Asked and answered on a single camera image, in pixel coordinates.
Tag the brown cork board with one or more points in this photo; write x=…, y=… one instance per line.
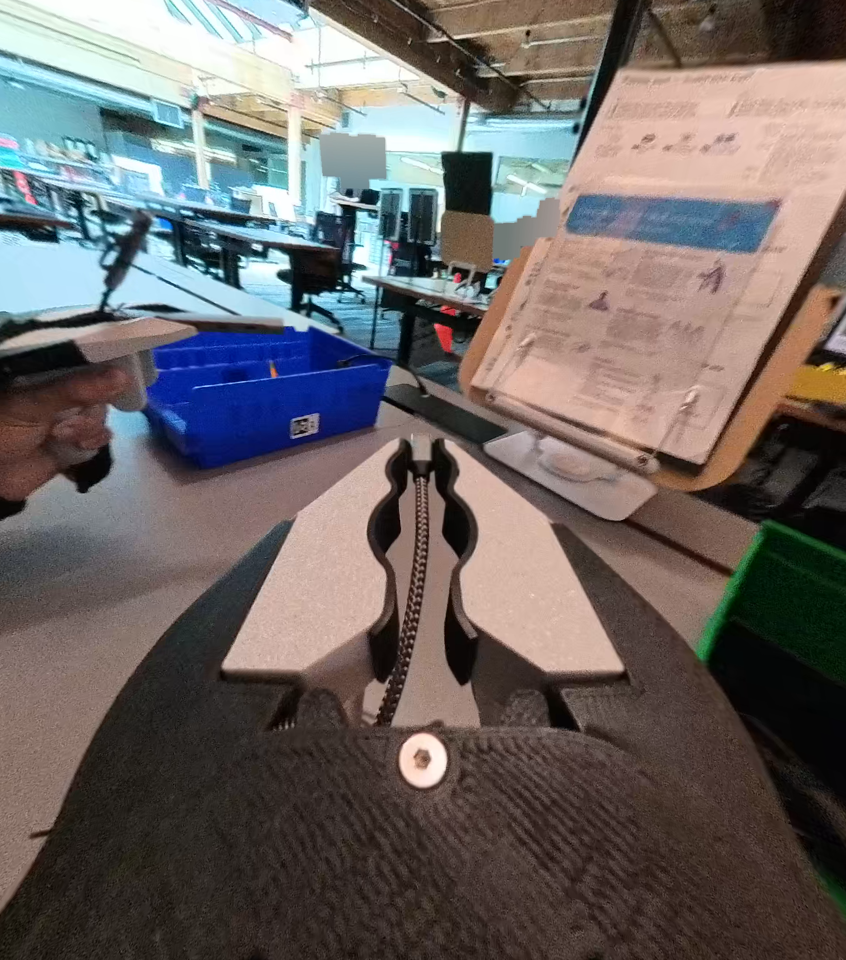
x=468, y=240

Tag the green plastic bin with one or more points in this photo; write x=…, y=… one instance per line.
x=805, y=600

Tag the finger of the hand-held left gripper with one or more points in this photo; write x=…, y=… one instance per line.
x=122, y=339
x=70, y=313

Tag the black flat panel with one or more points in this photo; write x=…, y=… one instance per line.
x=445, y=412

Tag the dark long table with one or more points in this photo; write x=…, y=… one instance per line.
x=273, y=244

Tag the black office chair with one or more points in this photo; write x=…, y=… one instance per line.
x=318, y=270

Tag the wooden document stand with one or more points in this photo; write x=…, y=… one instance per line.
x=693, y=262

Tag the wooden table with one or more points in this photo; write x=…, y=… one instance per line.
x=423, y=289
x=843, y=424

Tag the blue plastic bin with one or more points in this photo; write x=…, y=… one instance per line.
x=265, y=405

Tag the person's left hand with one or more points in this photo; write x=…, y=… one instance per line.
x=2, y=442

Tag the yellow plastic bin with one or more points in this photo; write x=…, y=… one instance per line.
x=828, y=382

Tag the white stand base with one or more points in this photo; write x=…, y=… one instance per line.
x=588, y=480

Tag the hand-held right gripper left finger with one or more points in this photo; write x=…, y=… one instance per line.
x=303, y=592

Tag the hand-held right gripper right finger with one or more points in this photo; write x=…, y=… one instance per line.
x=535, y=592

